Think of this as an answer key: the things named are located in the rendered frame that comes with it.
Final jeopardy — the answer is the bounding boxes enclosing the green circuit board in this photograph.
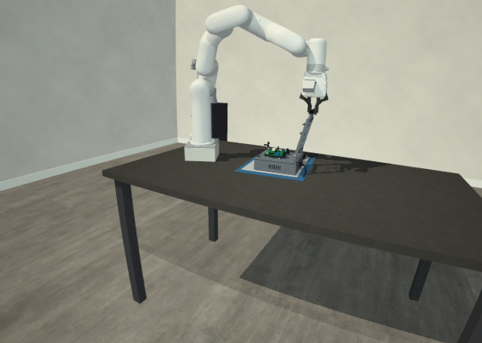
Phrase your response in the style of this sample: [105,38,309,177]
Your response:
[266,148,286,156]

